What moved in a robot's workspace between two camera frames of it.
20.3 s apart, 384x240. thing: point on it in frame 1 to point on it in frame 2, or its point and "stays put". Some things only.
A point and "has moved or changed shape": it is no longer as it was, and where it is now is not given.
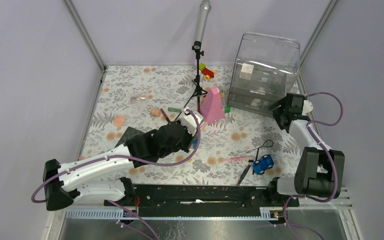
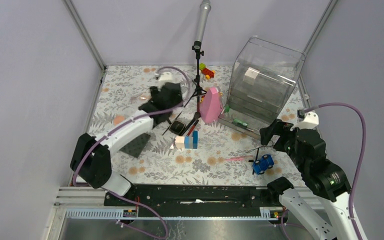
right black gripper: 276,112 to 277,127
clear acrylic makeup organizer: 265,68 has moved or changed shape
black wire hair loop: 262,146 stays put
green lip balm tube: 171,109 has moved or changed shape
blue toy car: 259,166 stays put
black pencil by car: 256,159 stays put
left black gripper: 190,137 to 155,92
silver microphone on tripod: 204,14 stays put
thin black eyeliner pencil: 178,116 stays put
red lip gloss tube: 203,125 has moved or changed shape
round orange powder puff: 119,120 stays put
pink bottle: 212,109 stays put
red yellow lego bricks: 209,73 stays put
